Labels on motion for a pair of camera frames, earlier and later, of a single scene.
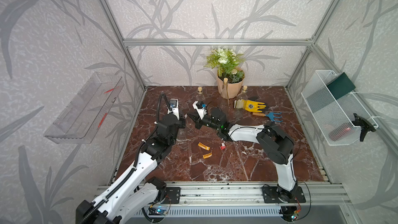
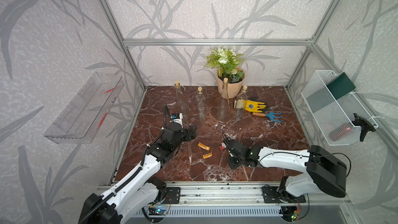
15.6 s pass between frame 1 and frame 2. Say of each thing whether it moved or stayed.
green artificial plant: stayed
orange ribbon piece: stayed
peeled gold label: stayed
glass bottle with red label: moved
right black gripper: moved
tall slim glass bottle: stayed
